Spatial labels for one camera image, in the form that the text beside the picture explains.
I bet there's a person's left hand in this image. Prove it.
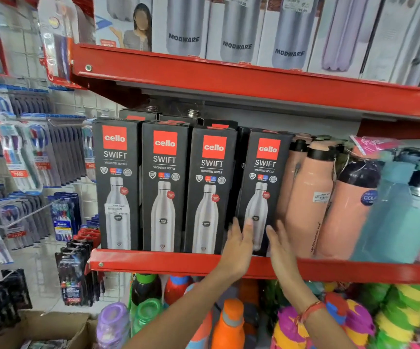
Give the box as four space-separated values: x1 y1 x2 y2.
216 217 255 285

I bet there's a person's right hand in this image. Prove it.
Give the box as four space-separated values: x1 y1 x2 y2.
265 220 307 293

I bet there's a black bottle box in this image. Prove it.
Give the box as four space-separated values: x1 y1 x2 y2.
235 128 295 257

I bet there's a person's right forearm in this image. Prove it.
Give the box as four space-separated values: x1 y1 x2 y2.
280 278 358 349

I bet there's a peach bottle black lid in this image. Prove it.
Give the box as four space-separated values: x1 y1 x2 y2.
278 133 314 224
286 140 341 259

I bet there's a peach bottle dark purple lid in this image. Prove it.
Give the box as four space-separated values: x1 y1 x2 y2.
313 156 382 261

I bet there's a red metal shelf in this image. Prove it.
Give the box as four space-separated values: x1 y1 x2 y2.
71 43 420 122
88 248 420 286

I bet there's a row of black boxes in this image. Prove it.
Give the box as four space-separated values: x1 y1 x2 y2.
92 108 251 255

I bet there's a red bottle blue cap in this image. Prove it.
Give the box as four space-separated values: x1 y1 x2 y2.
163 275 194 306

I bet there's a multicolour wavy bottle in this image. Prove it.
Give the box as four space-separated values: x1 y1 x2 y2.
270 305 310 349
323 292 377 349

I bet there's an orange bottle grey band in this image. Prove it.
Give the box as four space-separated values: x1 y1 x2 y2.
211 298 246 349

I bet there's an orange bottle blue cap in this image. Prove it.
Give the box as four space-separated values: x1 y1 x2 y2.
184 283 213 349

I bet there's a black bottle green cap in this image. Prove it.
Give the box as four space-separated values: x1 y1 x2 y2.
129 273 162 306

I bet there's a pink plastic packet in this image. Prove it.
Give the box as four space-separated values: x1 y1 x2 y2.
350 136 401 157

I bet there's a green plastic bottle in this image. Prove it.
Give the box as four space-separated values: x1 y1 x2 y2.
131 297 164 336

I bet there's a teal bottle dark lid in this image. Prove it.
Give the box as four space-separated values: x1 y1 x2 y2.
375 156 420 265

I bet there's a green yellow wavy bottle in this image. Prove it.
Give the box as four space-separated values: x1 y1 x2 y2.
373 284 420 349

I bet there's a row of red packets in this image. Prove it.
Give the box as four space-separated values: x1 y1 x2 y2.
72 214 102 249

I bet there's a purple plastic bottle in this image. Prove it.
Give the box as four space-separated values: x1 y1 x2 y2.
96 302 131 349

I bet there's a row of black toothbrush packs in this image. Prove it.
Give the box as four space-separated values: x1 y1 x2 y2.
0 269 33 336
54 239 106 307

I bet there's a row of blue toothbrush packs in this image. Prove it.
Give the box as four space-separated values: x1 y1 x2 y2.
47 192 82 245

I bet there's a white box grey bottle print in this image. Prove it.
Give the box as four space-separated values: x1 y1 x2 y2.
206 0 267 65
256 0 323 71
152 0 211 58

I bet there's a white box lilac bottle print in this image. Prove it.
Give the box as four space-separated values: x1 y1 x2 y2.
307 0 387 79

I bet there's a cardboard box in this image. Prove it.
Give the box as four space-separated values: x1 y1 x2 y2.
0 310 98 349

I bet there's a white box pale bottle print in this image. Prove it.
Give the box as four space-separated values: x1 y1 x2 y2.
360 0 420 89

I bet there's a white box with person print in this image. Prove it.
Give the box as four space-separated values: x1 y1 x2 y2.
93 0 153 52

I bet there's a red thread bracelet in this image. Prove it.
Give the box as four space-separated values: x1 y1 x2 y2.
296 301 328 325

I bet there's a white wire grid panel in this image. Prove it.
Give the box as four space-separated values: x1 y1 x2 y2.
0 0 130 311

